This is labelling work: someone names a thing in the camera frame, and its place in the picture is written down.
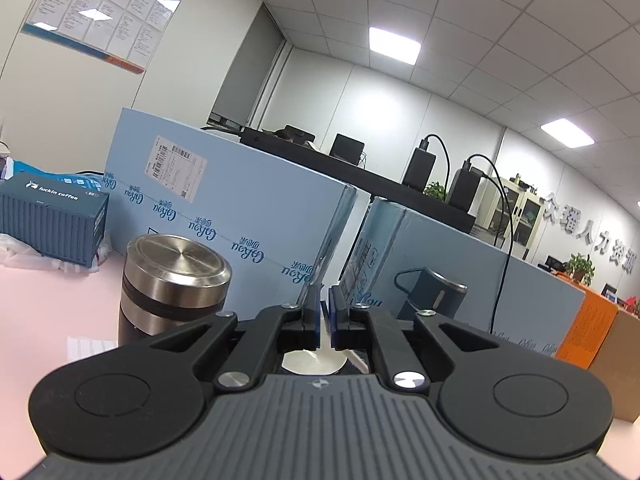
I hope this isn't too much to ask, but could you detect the white shoelace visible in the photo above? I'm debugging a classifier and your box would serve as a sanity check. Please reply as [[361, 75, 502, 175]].
[[307, 307, 334, 376]]

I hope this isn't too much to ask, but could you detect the black white ceramic mug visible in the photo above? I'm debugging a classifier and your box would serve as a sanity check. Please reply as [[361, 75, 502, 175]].
[[281, 350, 347, 376]]

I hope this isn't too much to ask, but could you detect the dark blue thermos bottle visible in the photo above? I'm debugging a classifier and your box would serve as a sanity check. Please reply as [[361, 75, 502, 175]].
[[394, 268, 468, 320]]

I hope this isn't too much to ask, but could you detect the black steel tumbler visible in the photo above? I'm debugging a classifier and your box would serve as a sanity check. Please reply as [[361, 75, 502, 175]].
[[118, 234, 232, 346]]

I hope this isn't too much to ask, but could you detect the black power strip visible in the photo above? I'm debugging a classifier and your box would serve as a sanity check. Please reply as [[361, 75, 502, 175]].
[[240, 128, 475, 234]]

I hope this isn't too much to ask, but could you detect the light blue cardboard box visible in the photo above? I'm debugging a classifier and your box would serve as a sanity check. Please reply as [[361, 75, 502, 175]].
[[340, 200, 585, 356]]

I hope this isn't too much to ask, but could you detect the green potted plant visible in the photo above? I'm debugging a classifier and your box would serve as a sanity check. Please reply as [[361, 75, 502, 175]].
[[565, 252, 596, 286]]

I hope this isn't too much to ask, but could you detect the orange cardboard box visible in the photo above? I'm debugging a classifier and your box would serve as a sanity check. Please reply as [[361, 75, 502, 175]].
[[555, 283, 618, 370]]

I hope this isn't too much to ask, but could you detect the small dark blue box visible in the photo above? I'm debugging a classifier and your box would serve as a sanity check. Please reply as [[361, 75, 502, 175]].
[[1, 172, 108, 268]]

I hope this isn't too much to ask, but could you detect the brown cardboard box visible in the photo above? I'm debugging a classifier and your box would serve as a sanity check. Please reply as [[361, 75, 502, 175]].
[[589, 311, 640, 422]]

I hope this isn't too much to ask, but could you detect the beige wall cabinet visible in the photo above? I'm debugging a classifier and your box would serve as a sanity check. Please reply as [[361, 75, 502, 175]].
[[486, 177, 544, 260]]

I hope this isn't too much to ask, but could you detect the black power cable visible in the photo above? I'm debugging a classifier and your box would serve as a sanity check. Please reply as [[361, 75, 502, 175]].
[[418, 133, 516, 336]]

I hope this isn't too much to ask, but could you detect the wall notice poster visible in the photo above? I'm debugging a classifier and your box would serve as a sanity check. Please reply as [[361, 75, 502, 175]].
[[22, 0, 181, 74]]

